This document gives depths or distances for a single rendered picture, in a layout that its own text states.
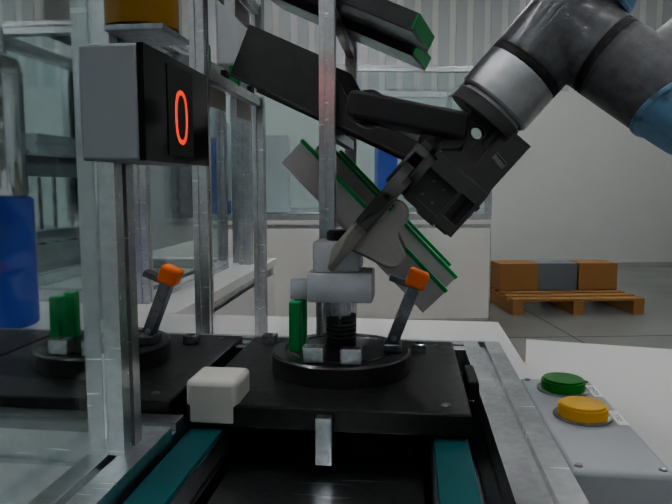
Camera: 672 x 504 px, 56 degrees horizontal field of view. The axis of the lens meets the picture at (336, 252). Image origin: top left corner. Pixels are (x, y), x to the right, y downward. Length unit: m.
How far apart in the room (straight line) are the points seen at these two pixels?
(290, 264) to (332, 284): 3.96
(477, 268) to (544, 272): 1.71
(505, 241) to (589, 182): 1.50
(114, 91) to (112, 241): 0.11
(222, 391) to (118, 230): 0.17
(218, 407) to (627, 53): 0.45
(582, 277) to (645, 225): 4.04
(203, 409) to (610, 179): 9.75
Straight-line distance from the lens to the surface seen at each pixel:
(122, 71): 0.41
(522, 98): 0.60
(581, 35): 0.61
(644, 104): 0.59
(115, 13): 0.46
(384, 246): 0.59
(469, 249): 4.71
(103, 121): 0.42
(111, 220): 0.46
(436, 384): 0.61
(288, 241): 4.55
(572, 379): 0.65
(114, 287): 0.47
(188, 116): 0.48
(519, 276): 6.28
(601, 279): 6.60
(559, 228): 9.88
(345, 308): 0.63
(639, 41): 0.60
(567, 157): 9.90
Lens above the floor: 1.16
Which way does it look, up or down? 6 degrees down
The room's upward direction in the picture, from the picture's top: straight up
